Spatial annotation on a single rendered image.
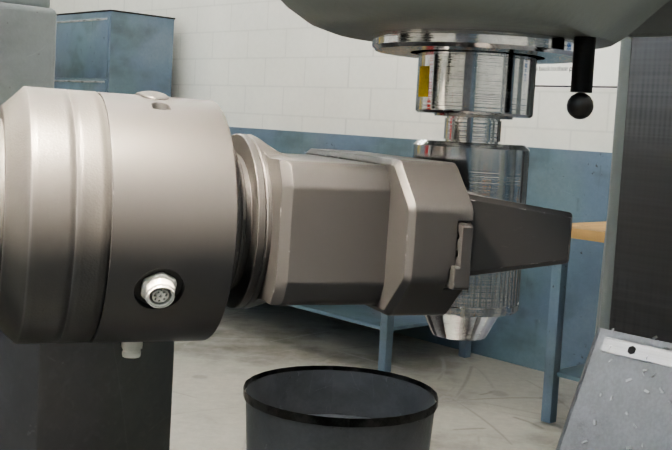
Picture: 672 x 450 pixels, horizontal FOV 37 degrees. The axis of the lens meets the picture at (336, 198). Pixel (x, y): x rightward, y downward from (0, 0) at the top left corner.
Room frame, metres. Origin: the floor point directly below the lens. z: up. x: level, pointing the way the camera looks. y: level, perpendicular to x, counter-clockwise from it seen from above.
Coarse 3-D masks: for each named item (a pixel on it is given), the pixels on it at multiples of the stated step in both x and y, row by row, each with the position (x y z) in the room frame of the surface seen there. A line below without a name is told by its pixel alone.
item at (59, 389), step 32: (0, 352) 0.63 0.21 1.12; (32, 352) 0.61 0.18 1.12; (64, 352) 0.62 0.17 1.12; (96, 352) 0.65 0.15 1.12; (160, 352) 0.69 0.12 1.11; (0, 384) 0.63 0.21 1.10; (32, 384) 0.61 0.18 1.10; (64, 384) 0.62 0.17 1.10; (96, 384) 0.65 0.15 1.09; (128, 384) 0.67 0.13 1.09; (160, 384) 0.69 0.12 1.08; (0, 416) 0.63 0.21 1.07; (32, 416) 0.61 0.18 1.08; (64, 416) 0.63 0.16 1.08; (96, 416) 0.65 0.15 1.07; (128, 416) 0.67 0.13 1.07; (160, 416) 0.69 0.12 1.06; (0, 448) 0.63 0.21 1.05; (32, 448) 0.61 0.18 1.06; (64, 448) 0.63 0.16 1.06; (96, 448) 0.65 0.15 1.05; (128, 448) 0.67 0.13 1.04; (160, 448) 0.70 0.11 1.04
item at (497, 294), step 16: (464, 176) 0.39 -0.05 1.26; (480, 176) 0.39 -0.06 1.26; (496, 176) 0.39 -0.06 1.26; (512, 176) 0.39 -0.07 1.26; (480, 192) 0.39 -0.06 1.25; (496, 192) 0.39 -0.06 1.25; (512, 192) 0.39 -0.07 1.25; (496, 272) 0.39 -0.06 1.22; (512, 272) 0.39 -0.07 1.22; (480, 288) 0.39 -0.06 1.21; (496, 288) 0.39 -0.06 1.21; (512, 288) 0.39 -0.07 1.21; (464, 304) 0.39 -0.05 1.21; (480, 304) 0.39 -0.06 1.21; (496, 304) 0.39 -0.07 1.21; (512, 304) 0.39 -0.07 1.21
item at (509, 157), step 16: (416, 144) 0.40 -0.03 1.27; (432, 144) 0.39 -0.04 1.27; (448, 144) 0.39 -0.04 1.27; (464, 144) 0.39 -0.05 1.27; (480, 144) 0.39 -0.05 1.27; (496, 144) 0.39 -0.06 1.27; (512, 144) 0.41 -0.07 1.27; (448, 160) 0.39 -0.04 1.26; (464, 160) 0.39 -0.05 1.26; (480, 160) 0.39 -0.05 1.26; (496, 160) 0.39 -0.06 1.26; (512, 160) 0.39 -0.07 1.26; (528, 160) 0.40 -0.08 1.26
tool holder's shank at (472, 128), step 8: (448, 120) 0.40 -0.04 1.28; (456, 120) 0.40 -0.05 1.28; (464, 120) 0.40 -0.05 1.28; (472, 120) 0.40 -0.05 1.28; (480, 120) 0.40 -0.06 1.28; (488, 120) 0.40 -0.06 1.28; (496, 120) 0.40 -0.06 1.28; (448, 128) 0.40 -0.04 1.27; (456, 128) 0.40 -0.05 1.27; (464, 128) 0.40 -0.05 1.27; (472, 128) 0.40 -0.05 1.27; (480, 128) 0.40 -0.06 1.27; (488, 128) 0.40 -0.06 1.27; (496, 128) 0.40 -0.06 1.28; (448, 136) 0.40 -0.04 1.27; (456, 136) 0.40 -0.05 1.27; (464, 136) 0.40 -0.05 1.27; (472, 136) 0.40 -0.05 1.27; (480, 136) 0.40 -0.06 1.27; (488, 136) 0.40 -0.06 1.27; (496, 136) 0.40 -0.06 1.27
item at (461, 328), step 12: (432, 324) 0.40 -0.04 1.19; (444, 324) 0.40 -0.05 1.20; (456, 324) 0.39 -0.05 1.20; (468, 324) 0.39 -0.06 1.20; (480, 324) 0.40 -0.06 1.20; (492, 324) 0.40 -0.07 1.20; (444, 336) 0.40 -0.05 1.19; (456, 336) 0.40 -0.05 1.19; (468, 336) 0.40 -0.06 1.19; (480, 336) 0.40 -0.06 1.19
